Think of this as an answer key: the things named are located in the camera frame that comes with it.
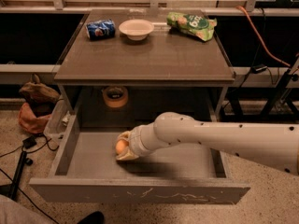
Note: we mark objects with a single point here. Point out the grey cabinet with top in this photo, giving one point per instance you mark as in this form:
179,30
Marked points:
166,71

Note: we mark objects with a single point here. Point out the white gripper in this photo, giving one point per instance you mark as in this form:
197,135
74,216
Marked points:
135,144

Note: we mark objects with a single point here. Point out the black power adapter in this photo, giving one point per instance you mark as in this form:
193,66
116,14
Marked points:
29,142

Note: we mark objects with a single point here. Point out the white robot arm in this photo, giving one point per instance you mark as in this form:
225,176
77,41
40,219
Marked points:
272,145

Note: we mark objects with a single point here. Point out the black shoe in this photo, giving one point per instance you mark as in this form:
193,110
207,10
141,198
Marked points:
93,218

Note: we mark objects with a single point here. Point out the green chip bag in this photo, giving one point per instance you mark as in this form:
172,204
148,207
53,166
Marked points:
194,25

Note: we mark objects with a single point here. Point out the black stand leg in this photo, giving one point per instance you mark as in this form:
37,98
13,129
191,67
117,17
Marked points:
10,190

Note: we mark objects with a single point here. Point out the white bowl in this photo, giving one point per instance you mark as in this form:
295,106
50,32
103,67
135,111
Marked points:
136,30

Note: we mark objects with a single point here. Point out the black power brick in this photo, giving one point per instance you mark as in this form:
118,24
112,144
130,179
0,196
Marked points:
256,69

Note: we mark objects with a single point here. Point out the orange cloth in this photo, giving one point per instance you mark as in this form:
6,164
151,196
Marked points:
30,122

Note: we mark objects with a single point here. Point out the open grey top drawer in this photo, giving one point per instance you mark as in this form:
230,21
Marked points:
85,170

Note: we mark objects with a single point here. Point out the orange fruit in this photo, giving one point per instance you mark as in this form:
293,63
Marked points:
120,146

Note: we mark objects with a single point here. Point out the brown cloth bag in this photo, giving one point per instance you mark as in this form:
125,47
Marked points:
37,93

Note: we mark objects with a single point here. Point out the roll of masking tape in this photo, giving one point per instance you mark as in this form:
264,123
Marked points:
115,96

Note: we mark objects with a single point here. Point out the blue pepsi can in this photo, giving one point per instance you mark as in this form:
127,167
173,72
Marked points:
102,29

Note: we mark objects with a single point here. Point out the black table frame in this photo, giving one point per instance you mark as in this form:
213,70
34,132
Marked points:
269,94

